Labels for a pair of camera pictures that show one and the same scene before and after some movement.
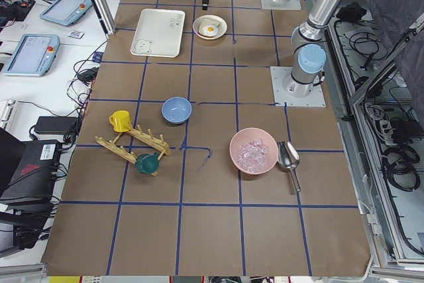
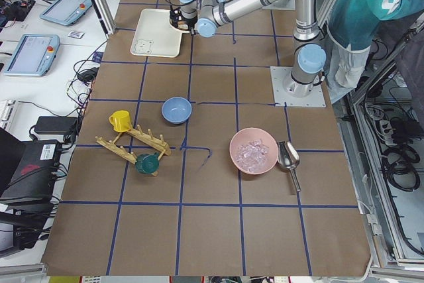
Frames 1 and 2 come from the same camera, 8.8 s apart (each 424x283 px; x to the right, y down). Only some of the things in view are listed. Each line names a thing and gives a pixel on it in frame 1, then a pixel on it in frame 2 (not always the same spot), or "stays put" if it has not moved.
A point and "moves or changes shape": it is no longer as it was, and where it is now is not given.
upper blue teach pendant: x=67 y=8 stays put
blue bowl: x=176 y=110 stays put
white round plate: x=222 y=30 moves or changes shape
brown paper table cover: x=181 y=166 stays put
